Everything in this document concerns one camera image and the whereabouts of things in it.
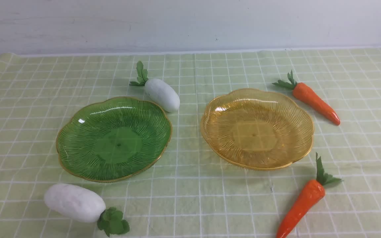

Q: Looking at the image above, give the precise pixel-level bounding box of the white radish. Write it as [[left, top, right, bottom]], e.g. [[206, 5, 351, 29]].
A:
[[129, 61, 180, 113], [44, 183, 130, 237]]

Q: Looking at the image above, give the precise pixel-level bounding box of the orange carrot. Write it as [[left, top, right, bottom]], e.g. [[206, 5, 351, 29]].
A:
[[272, 71, 341, 126], [276, 152, 343, 238]]

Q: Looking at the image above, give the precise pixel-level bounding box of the amber glass plate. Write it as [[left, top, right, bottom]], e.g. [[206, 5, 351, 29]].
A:
[[199, 88, 315, 171]]

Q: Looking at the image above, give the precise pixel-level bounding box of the green glass plate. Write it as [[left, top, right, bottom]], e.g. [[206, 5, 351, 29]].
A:
[[56, 97, 173, 183]]

